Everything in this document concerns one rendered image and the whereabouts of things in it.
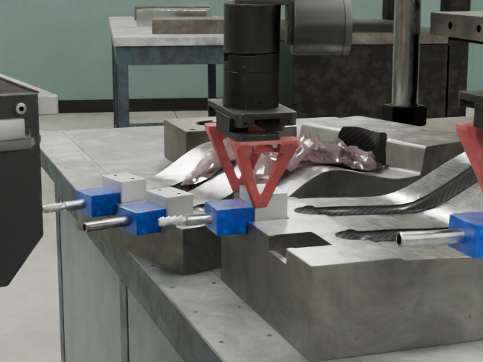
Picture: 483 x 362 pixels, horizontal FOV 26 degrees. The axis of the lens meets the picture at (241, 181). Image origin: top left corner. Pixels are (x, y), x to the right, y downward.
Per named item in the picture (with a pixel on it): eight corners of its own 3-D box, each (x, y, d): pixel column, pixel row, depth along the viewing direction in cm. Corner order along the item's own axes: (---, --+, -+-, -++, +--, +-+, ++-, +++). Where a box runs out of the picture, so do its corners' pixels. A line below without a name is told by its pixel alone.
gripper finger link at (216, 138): (261, 184, 116) (263, 101, 114) (284, 200, 109) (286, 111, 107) (203, 189, 114) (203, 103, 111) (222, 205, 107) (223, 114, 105)
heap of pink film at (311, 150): (248, 206, 127) (248, 142, 125) (169, 182, 141) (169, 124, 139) (402, 180, 142) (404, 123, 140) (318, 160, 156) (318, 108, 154)
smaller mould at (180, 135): (186, 172, 177) (185, 131, 175) (164, 156, 191) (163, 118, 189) (296, 165, 183) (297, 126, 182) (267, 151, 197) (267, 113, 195)
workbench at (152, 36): (117, 205, 504) (113, 18, 486) (111, 139, 688) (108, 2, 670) (261, 200, 513) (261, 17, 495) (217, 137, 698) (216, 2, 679)
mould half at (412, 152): (182, 276, 119) (182, 181, 116) (77, 229, 139) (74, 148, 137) (481, 214, 147) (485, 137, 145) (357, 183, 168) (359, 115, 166)
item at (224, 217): (164, 254, 104) (164, 202, 103) (152, 242, 109) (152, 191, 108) (287, 243, 108) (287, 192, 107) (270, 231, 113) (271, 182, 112)
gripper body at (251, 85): (264, 113, 113) (264, 44, 112) (297, 130, 104) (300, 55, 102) (205, 115, 111) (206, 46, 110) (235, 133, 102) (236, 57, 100)
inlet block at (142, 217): (95, 256, 117) (94, 208, 115) (75, 246, 121) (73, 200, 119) (193, 238, 124) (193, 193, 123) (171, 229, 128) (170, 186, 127)
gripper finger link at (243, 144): (274, 194, 112) (277, 107, 110) (299, 210, 105) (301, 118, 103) (213, 197, 110) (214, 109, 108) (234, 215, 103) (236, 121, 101)
